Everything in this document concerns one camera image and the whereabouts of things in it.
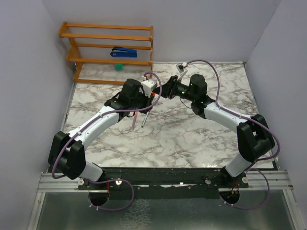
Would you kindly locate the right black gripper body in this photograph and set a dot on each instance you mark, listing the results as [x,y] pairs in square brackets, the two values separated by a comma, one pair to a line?
[183,93]

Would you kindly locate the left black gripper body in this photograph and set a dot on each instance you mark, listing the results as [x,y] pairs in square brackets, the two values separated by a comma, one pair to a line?
[140,101]

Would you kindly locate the pink highlighter pen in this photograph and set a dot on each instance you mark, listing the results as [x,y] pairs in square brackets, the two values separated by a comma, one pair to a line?
[134,121]

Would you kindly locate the white green-tipped pen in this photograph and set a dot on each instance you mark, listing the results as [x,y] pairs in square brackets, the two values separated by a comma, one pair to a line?
[145,119]

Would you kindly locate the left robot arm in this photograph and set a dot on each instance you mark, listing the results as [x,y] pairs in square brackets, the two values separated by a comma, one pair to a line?
[67,154]

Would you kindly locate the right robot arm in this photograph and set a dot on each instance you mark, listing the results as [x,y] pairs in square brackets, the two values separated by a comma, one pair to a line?
[252,137]

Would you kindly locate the green eraser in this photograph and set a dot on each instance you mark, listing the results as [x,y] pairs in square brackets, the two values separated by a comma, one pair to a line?
[118,67]

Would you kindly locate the blue stapler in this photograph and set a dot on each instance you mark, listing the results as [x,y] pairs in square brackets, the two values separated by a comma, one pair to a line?
[121,52]

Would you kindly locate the wooden shelf rack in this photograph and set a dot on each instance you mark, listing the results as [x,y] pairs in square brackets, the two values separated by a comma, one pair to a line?
[92,44]

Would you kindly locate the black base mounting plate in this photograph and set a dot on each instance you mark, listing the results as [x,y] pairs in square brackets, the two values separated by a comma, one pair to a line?
[164,183]

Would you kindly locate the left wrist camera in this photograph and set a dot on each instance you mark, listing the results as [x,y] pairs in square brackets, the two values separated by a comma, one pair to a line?
[148,86]

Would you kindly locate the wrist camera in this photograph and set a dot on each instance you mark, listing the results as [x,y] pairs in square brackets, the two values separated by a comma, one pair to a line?
[148,86]
[181,67]

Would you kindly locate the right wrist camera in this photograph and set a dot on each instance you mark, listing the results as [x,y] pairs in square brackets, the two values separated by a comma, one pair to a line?
[181,67]

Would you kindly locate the aluminium frame rail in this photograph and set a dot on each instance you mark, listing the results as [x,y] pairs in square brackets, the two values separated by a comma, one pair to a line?
[276,180]

